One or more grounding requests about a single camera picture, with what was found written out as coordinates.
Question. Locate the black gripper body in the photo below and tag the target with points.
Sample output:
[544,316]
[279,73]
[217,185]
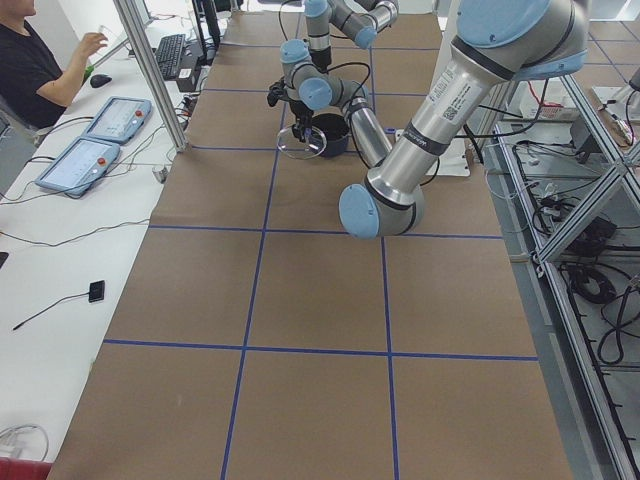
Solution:
[301,111]

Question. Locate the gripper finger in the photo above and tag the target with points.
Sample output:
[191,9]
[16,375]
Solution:
[298,131]
[307,130]

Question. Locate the glass lid purple knob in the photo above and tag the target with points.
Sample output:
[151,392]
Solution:
[288,145]

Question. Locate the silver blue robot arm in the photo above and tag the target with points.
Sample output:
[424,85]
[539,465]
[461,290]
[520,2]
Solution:
[495,42]
[361,28]

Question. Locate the dark blue saucepan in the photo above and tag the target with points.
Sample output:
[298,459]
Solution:
[336,132]

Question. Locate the black keyboard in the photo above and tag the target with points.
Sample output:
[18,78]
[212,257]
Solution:
[168,55]

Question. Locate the far blue teach pendant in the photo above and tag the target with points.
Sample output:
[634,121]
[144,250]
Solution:
[119,120]

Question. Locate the blue teach pendant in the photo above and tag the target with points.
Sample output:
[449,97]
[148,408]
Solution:
[85,161]
[119,120]

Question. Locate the black computer mouse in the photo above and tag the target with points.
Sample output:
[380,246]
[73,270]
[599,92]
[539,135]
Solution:
[99,80]

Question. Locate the near blue teach pendant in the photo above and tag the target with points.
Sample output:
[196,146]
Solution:
[85,161]

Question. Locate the small black box on table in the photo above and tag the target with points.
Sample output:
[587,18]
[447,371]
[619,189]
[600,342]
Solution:
[96,291]

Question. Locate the seated person in black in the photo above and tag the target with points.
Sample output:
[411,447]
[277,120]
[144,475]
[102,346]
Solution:
[33,84]

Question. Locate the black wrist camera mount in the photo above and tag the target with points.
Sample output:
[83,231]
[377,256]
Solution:
[277,93]

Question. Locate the aluminium frame post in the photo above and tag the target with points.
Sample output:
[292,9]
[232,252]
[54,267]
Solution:
[135,31]

